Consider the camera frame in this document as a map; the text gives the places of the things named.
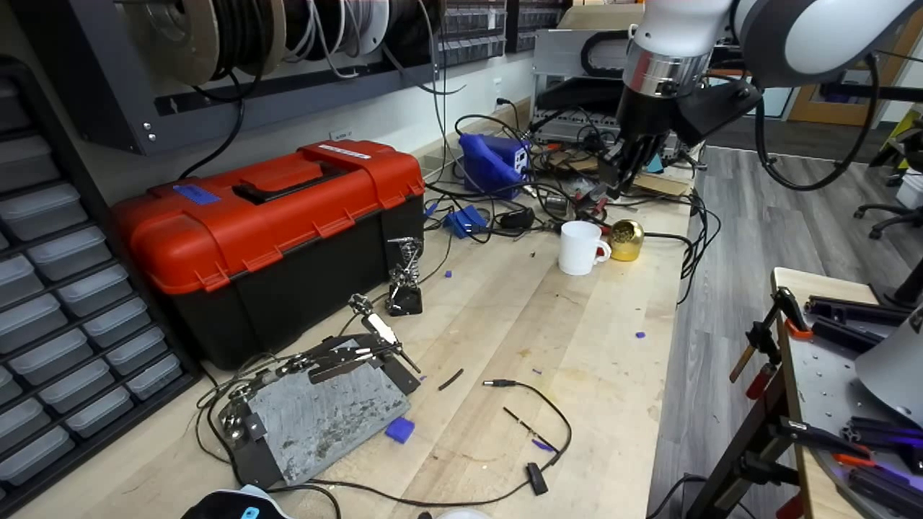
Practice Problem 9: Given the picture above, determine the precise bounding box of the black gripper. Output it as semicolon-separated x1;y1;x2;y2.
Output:
610;89;675;193

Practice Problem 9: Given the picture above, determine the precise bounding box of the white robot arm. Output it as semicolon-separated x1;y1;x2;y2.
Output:
615;0;919;189

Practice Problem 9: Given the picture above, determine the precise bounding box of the white ceramic mug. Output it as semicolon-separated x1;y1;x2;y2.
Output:
559;219;610;277

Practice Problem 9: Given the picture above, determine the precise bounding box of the blue power supply box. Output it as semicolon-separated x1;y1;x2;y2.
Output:
458;132;528;199

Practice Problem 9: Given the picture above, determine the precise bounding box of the blue connector piece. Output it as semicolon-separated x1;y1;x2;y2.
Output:
443;205;488;239

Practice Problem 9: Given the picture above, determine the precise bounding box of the small black metal clamp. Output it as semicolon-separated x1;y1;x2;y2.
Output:
387;238;421;318

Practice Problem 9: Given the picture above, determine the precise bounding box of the side table with clamps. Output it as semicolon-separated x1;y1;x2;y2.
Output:
687;269;923;519

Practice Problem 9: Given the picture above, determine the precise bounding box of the blue plastic block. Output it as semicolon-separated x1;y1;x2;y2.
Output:
387;419;414;444

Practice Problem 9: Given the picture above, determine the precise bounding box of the red black toolbox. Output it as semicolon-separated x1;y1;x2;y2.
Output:
114;141;423;370

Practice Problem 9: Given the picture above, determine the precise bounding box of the grey flat electronics device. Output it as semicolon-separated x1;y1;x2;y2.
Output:
218;334;421;490

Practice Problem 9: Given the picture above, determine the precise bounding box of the black white object bottom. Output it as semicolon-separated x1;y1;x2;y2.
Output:
182;484;289;519

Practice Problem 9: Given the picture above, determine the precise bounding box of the grey drawer organizer cabinet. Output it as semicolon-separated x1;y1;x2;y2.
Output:
0;57;197;516

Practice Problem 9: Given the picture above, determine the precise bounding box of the black camera mount on arm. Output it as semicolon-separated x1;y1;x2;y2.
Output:
672;85;762;148

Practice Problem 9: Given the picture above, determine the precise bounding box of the screwdriver with clear handle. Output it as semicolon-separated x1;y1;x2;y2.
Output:
348;295;401;350

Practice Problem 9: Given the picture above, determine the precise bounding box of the black cable on table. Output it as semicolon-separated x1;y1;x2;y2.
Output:
192;375;577;512

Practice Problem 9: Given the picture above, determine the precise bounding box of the wire spool rack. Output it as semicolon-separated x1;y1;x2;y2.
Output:
6;0;571;156

